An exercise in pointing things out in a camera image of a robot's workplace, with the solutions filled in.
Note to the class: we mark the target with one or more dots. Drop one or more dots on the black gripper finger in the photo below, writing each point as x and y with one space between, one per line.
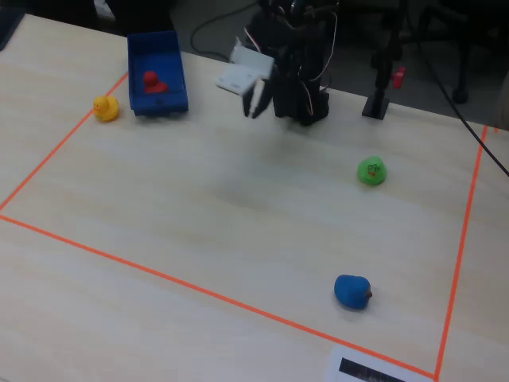
263 97
249 101

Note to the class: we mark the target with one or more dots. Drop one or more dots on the red rubber duck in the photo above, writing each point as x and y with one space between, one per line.
154 84

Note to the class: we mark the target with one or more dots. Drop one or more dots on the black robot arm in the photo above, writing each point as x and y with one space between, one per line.
312 103

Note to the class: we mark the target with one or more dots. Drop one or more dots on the blue plastic bin box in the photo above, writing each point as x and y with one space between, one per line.
159 104

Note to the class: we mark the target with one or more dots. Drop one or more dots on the green rubber duck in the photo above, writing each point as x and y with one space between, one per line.
373 173

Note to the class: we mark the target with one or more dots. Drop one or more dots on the yellow rubber duck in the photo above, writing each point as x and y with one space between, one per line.
106 111

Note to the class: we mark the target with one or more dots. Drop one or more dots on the blue rubber duck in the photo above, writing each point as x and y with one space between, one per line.
350 292

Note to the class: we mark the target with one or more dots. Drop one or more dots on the red clamp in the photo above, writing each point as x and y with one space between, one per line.
399 77

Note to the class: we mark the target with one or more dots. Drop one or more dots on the black office chair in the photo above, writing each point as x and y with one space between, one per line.
460 94

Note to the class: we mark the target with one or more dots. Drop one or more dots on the orange tape strip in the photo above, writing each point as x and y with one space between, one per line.
463 238
207 292
59 145

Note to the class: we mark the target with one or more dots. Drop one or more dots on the white paper with black bar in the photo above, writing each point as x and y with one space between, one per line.
334 366

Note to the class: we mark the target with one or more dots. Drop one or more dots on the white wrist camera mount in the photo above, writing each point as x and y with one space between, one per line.
242 75

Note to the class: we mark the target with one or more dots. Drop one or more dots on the black camera stand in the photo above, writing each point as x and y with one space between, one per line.
375 105

